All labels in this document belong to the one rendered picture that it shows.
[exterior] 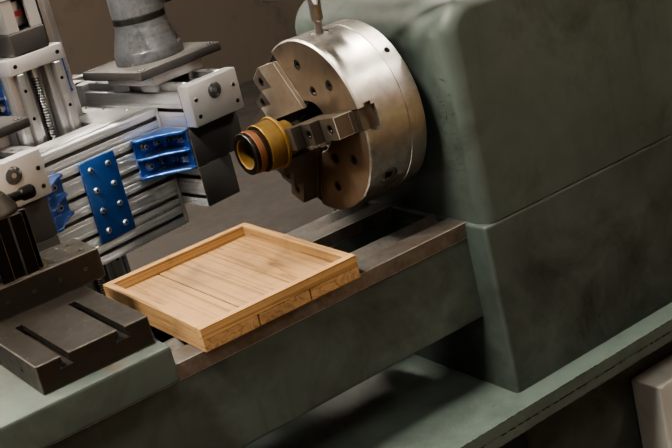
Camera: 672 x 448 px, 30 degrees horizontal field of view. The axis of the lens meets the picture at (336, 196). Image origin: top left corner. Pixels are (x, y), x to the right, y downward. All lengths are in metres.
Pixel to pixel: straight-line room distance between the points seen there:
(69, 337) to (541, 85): 0.92
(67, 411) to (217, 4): 6.18
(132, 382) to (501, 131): 0.77
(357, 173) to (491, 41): 0.32
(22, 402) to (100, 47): 5.62
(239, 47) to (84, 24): 1.13
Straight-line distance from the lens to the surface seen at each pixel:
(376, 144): 2.08
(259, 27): 8.06
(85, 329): 1.88
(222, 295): 2.09
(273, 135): 2.11
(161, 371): 1.85
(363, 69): 2.09
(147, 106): 2.74
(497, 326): 2.25
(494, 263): 2.19
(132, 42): 2.72
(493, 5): 2.13
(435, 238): 2.16
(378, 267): 2.10
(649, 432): 2.53
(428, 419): 2.27
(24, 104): 2.68
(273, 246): 2.24
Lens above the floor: 1.63
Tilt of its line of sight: 18 degrees down
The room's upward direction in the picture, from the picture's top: 14 degrees counter-clockwise
